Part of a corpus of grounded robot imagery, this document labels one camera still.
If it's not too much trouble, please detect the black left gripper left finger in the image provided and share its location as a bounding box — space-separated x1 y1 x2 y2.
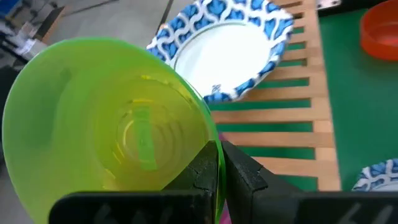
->
48 139 220 224

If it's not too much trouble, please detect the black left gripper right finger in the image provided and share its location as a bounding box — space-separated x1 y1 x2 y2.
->
221 140 398 224

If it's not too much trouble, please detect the green translucent plastic bowl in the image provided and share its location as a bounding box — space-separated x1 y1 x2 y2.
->
1 36 226 224

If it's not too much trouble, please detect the blue patterned white paper bowl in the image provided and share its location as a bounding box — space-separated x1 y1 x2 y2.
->
352 158 398 192
146 0 295 105

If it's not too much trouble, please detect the orange plastic bowl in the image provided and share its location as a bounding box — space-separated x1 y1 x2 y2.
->
359 0 398 62

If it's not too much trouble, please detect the wooden slatted shelf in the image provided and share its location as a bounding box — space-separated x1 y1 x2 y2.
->
203 0 341 192

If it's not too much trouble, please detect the brown wooden board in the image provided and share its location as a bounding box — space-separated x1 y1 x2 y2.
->
40 5 67 45

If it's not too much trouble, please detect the blue box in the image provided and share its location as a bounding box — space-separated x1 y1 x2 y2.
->
0 0 23 17

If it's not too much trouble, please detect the silver metal bracket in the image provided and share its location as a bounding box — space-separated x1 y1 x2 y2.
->
315 0 342 10

